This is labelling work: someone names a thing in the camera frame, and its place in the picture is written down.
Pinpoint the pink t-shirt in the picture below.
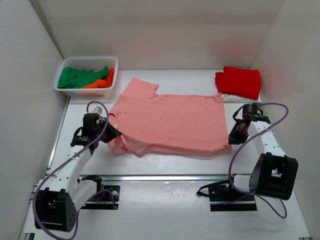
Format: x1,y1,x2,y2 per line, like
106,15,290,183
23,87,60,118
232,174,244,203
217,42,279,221
108,78,232,157

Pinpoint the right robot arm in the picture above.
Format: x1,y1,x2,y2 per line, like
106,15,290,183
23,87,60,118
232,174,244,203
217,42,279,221
224,103,299,201

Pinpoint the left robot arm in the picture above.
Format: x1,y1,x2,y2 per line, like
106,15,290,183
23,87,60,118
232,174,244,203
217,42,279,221
32,113,121,233

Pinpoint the folded white t-shirt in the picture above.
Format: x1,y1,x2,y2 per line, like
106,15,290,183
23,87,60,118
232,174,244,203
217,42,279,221
210,76,262,104

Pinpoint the folded red t-shirt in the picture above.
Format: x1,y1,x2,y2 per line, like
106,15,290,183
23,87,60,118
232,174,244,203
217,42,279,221
214,66,262,101

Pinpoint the orange t-shirt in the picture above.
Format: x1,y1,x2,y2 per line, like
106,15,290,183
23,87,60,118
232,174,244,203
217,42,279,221
82,68,115,89

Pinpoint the green t-shirt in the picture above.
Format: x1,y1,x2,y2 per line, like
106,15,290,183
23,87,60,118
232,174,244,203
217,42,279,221
57,66,109,89

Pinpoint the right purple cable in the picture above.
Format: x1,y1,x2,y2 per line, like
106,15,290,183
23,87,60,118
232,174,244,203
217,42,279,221
210,102,290,219

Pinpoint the purple cable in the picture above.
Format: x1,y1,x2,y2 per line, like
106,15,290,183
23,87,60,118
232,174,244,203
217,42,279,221
210,102,290,219
32,100,116,240

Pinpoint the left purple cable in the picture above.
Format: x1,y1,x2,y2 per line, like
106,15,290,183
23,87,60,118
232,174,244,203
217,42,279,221
32,100,116,240

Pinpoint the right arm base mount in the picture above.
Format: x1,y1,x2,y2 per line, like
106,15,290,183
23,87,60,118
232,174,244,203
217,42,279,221
195,175,258,212

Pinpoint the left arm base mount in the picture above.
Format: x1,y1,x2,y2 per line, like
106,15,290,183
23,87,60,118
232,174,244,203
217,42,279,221
82,181,121,210

